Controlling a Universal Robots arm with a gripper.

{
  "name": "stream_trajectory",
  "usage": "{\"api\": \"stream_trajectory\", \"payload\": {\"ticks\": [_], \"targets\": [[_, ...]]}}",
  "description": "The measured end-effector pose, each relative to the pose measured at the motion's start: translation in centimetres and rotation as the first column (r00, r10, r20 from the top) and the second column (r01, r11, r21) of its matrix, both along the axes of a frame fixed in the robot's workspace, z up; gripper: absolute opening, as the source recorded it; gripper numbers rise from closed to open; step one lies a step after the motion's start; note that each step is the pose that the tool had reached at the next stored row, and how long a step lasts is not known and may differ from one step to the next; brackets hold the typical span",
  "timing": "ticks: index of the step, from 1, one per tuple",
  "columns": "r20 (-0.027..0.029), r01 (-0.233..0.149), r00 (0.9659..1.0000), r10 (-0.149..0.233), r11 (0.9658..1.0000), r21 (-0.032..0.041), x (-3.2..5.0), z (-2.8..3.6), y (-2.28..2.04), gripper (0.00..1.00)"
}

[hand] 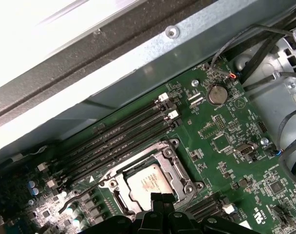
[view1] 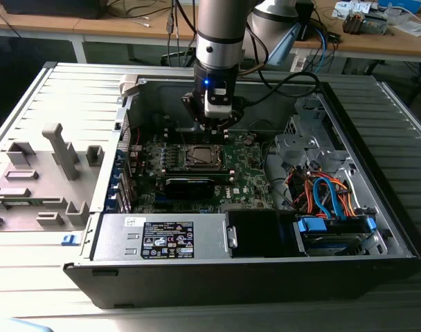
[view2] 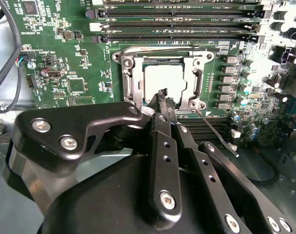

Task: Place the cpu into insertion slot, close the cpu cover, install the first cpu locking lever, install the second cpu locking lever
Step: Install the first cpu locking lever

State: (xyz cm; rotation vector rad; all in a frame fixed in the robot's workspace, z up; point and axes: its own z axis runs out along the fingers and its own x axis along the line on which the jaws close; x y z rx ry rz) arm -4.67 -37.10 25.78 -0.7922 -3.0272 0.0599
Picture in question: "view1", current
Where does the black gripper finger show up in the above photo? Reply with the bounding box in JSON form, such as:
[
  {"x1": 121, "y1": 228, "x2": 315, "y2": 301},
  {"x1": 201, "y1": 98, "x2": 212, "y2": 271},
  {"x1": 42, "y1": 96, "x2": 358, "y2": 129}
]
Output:
[
  {"x1": 218, "y1": 109, "x2": 247, "y2": 143},
  {"x1": 181, "y1": 91, "x2": 217, "y2": 135}
]

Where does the silver CPU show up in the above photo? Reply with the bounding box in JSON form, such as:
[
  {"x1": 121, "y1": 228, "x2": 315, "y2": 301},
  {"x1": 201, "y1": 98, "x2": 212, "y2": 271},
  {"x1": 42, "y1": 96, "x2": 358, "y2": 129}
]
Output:
[{"x1": 192, "y1": 147, "x2": 220, "y2": 164}]

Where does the metal locking lever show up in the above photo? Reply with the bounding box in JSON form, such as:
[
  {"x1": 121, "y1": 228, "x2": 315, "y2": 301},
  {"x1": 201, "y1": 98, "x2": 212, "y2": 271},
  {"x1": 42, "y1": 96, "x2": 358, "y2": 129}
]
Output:
[{"x1": 177, "y1": 120, "x2": 188, "y2": 148}]

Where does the CPU cooler heat sink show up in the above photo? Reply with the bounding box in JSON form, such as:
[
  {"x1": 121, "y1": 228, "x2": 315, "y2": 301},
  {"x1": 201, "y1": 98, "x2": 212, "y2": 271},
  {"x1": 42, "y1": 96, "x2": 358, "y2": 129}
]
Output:
[{"x1": 341, "y1": 9, "x2": 388, "y2": 35}]

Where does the green motherboard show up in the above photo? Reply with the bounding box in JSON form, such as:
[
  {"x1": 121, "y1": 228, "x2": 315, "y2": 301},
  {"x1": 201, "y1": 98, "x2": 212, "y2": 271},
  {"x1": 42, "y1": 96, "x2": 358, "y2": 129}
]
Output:
[{"x1": 129, "y1": 131, "x2": 277, "y2": 214}]

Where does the metal disk bay cage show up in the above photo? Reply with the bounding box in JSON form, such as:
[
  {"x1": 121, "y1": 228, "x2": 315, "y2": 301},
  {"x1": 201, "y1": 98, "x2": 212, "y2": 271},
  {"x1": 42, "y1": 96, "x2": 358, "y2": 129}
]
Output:
[{"x1": 274, "y1": 96, "x2": 350, "y2": 174}]

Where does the black graphics card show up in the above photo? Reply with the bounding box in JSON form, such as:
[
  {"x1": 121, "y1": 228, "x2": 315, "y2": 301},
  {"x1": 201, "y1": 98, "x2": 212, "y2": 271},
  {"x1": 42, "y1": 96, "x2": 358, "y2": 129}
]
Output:
[{"x1": 163, "y1": 176, "x2": 215, "y2": 201}]

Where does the wooden desk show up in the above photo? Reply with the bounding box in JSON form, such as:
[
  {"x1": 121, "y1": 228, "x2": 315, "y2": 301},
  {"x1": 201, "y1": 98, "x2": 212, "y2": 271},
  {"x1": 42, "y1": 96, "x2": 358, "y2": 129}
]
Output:
[
  {"x1": 293, "y1": 0, "x2": 421, "y2": 75},
  {"x1": 0, "y1": 0, "x2": 197, "y2": 65}
]

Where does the silver power supply unit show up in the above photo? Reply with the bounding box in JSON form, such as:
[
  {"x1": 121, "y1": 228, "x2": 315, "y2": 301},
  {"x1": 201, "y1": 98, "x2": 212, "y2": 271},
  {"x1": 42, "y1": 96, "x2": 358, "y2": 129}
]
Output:
[{"x1": 91, "y1": 212, "x2": 239, "y2": 262}]

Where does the hard disk in blue carrier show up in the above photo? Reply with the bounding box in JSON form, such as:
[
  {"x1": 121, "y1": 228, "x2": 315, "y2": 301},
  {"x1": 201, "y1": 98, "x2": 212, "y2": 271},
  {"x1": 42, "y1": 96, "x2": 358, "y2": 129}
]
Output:
[{"x1": 293, "y1": 216, "x2": 377, "y2": 257}]

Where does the grey parts rack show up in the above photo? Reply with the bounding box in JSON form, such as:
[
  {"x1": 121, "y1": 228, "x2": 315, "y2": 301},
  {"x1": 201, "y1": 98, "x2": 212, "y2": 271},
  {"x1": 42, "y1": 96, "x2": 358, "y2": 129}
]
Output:
[{"x1": 0, "y1": 122, "x2": 104, "y2": 233}]

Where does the black and grey PC case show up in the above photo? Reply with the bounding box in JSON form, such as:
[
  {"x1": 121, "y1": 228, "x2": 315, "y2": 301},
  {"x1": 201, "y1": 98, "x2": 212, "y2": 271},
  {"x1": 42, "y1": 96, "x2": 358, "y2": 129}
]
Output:
[{"x1": 63, "y1": 71, "x2": 421, "y2": 310}]

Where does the black box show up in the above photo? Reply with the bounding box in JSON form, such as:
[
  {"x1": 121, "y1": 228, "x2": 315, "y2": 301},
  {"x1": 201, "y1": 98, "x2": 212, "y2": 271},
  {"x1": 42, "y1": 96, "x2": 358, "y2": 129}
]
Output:
[{"x1": 0, "y1": 0, "x2": 107, "y2": 20}]

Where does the blue box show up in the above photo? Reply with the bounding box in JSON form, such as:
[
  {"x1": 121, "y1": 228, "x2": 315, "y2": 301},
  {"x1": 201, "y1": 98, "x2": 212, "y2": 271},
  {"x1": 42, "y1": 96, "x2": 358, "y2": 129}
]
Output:
[{"x1": 377, "y1": 0, "x2": 421, "y2": 14}]

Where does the pale blue object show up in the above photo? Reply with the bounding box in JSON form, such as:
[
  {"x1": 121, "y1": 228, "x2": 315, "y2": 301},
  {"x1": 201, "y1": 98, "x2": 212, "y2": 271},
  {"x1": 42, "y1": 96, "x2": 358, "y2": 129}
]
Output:
[{"x1": 8, "y1": 317, "x2": 59, "y2": 332}]

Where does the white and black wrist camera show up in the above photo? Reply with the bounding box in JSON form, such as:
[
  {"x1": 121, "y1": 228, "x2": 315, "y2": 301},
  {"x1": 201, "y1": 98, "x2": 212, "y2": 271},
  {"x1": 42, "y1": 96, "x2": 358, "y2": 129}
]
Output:
[{"x1": 203, "y1": 86, "x2": 234, "y2": 118}]

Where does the thick black camera cable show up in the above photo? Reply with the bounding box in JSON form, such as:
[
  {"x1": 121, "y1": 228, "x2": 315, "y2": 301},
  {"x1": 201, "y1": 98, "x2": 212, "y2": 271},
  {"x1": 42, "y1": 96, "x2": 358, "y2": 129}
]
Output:
[{"x1": 243, "y1": 71, "x2": 321, "y2": 105}]

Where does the blue data wire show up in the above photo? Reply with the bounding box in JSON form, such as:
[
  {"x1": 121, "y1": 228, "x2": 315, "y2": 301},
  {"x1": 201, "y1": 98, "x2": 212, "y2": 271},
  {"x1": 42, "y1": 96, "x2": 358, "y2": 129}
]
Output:
[{"x1": 313, "y1": 176, "x2": 350, "y2": 219}]

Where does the orange power wire bundle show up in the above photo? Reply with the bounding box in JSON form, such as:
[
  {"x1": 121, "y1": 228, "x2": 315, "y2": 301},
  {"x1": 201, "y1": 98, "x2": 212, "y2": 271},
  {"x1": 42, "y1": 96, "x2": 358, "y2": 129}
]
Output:
[{"x1": 286, "y1": 169, "x2": 359, "y2": 219}]

